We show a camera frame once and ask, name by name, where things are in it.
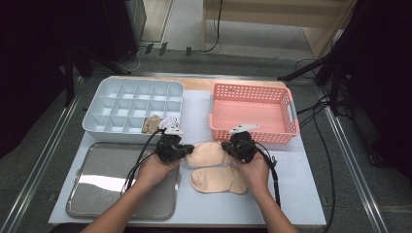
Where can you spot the metal tray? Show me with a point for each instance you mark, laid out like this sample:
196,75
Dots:
97,200

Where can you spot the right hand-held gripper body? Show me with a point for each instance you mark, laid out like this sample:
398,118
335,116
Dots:
243,147

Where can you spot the black metal stand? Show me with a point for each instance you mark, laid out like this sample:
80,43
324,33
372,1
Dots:
68,81
301,69

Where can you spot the small black floor block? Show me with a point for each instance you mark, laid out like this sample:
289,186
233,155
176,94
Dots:
149,48
188,51
163,48

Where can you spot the dark curtain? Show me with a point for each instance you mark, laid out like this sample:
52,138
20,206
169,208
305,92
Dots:
382,81
26,64

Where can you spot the person's right hand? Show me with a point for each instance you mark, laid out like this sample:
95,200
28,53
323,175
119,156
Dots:
257,174

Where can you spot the metal floor rail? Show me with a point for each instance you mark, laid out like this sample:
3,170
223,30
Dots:
351,163
41,165

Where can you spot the light wooden frame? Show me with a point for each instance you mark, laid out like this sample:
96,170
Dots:
259,17

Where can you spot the beige sock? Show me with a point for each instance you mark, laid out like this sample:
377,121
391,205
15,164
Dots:
147,126
154,120

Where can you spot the white sock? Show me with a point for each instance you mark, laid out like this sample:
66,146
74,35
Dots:
166,123
173,120

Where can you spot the white divided organizer box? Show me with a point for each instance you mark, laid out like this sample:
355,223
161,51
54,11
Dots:
132,103

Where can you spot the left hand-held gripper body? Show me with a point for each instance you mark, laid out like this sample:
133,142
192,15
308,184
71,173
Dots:
168,149

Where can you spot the person's left hand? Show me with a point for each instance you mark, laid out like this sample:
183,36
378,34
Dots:
154,173

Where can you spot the black cabinet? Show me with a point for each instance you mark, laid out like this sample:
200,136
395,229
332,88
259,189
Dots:
123,26

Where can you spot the pink perforated plastic basket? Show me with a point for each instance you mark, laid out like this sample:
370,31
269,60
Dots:
249,113

